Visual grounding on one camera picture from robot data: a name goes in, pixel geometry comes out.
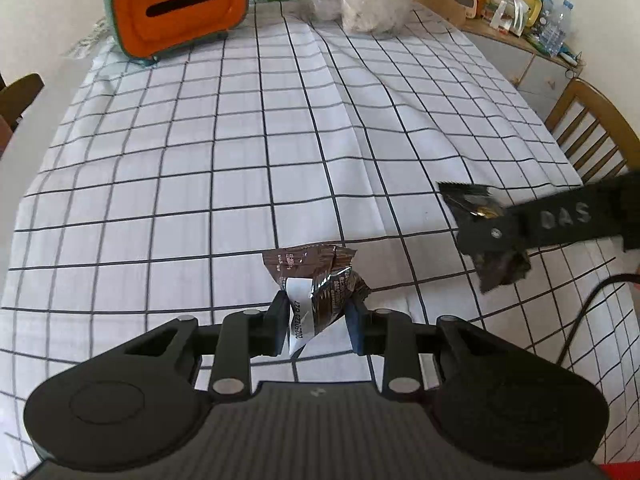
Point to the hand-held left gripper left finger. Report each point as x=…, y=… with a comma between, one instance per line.
x=281, y=319

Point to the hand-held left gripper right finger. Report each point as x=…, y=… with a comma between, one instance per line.
x=355, y=327

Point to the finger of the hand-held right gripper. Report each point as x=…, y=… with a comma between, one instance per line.
x=492, y=235

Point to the black gold snack packet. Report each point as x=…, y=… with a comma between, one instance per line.
x=470, y=200

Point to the brown silver foil snack packet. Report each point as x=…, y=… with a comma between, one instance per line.
x=320, y=280

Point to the light wooden slatted chair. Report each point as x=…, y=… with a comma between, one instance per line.
x=600, y=105

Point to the white drawer cabinet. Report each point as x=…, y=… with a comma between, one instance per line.
x=530, y=75

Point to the black white checkered tablecloth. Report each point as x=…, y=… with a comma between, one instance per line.
x=200, y=160

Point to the clear water bottle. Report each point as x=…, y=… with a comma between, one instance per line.
x=557, y=30

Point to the white kitchen timer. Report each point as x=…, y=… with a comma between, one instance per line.
x=462, y=2

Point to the orange tissue box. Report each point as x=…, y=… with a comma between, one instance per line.
x=175, y=20

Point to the dark wooden chair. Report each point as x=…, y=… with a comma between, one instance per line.
x=22, y=92

